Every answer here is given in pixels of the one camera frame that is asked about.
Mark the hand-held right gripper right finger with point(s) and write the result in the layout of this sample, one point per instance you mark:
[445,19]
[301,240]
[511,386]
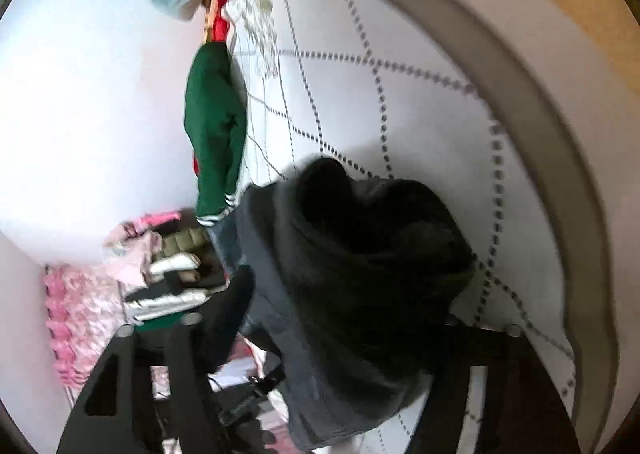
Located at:
[495,341]

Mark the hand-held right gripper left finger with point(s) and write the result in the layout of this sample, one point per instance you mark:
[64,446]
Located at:
[234,296]

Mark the black leather jacket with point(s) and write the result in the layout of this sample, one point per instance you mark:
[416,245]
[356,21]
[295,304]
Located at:
[360,274]

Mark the white puffer jacket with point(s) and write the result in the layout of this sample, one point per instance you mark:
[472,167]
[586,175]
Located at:
[172,265]

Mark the white padded coat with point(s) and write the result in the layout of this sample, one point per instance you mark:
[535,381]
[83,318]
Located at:
[165,305]

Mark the olive quilted garment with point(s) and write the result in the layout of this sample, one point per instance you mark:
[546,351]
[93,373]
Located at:
[185,240]

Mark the bright pink garment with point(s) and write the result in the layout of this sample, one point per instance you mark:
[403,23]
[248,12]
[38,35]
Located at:
[157,220]

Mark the pale pink fleece garment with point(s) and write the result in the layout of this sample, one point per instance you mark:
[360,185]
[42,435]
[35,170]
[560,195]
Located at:
[132,254]

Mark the green jacket with striped cuffs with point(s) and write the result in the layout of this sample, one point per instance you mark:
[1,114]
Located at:
[215,119]

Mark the white diamond-patterned sheet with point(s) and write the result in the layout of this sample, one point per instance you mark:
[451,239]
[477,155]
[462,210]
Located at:
[400,99]

